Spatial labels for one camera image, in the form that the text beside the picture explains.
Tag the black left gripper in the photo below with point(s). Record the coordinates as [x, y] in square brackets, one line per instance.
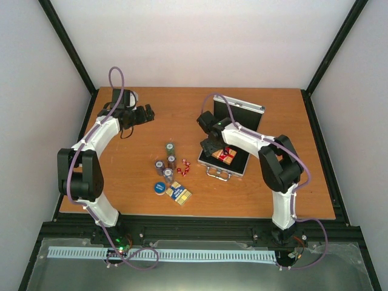
[150, 114]

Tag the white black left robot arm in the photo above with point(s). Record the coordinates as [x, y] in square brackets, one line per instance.
[79, 172]

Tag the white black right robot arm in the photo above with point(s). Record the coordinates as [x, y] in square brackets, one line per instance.
[281, 167]

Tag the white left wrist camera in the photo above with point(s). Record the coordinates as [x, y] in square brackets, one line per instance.
[133, 99]

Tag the blue dealer button stack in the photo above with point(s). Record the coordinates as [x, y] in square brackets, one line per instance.
[160, 188]

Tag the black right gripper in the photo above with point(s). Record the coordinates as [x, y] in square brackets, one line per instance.
[209, 148]

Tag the brown poker chip stack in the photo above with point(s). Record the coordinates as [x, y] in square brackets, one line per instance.
[171, 162]

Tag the blue playing card deck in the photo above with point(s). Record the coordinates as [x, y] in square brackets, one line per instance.
[178, 193]

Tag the green poker chip stack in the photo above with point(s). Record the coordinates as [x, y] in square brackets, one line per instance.
[170, 149]

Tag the aluminium poker case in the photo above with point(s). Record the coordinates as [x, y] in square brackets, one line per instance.
[234, 122]

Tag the light blue cable duct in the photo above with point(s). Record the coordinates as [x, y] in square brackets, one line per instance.
[166, 255]

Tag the grey poker chip stack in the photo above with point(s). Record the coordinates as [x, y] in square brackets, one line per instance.
[168, 175]

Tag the red playing card deck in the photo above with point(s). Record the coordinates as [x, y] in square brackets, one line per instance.
[225, 155]

